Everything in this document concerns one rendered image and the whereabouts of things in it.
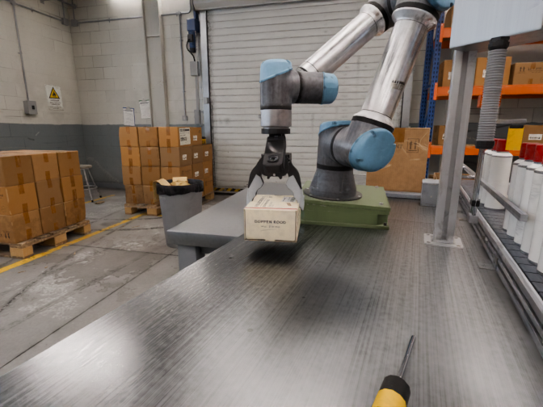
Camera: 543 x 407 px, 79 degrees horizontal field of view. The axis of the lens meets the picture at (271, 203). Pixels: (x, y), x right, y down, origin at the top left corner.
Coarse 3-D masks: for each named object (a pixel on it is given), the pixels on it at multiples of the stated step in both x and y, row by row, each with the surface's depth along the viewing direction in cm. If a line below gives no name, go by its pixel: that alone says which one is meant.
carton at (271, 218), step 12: (252, 204) 79; (264, 204) 79; (276, 204) 79; (288, 204) 79; (252, 216) 75; (264, 216) 75; (276, 216) 75; (288, 216) 74; (300, 216) 88; (252, 228) 76; (264, 228) 76; (276, 228) 75; (288, 228) 75; (252, 240) 77; (264, 240) 76; (276, 240) 76; (288, 240) 75
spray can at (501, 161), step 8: (504, 144) 93; (496, 152) 96; (504, 152) 94; (496, 160) 95; (504, 160) 94; (496, 168) 95; (504, 168) 94; (496, 176) 95; (504, 176) 94; (496, 184) 96; (504, 184) 95; (488, 192) 98; (504, 192) 96; (488, 200) 98; (496, 200) 96; (488, 208) 98; (496, 208) 97
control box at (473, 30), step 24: (456, 0) 69; (480, 0) 66; (504, 0) 62; (528, 0) 59; (456, 24) 70; (480, 24) 66; (504, 24) 62; (528, 24) 59; (456, 48) 72; (480, 48) 72
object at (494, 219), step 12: (468, 180) 154; (468, 192) 125; (480, 204) 105; (492, 216) 90; (492, 228) 80; (504, 240) 71; (516, 252) 64; (528, 264) 58; (528, 276) 54; (540, 276) 54; (540, 288) 50
